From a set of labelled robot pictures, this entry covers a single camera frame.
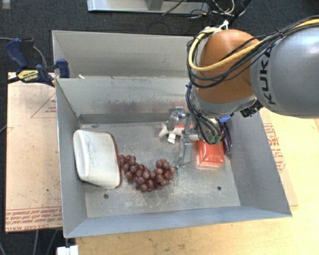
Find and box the brown cardboard board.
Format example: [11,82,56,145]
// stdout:
[5,72,300,233]

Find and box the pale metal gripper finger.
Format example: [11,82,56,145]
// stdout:
[183,140,192,166]
[171,139,184,170]

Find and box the purple toy eggplant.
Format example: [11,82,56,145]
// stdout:
[221,124,233,157]

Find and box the grey metal bin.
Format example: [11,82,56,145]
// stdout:
[52,30,292,239]

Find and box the red toy grape bunch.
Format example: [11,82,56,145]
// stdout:
[117,154,177,193]

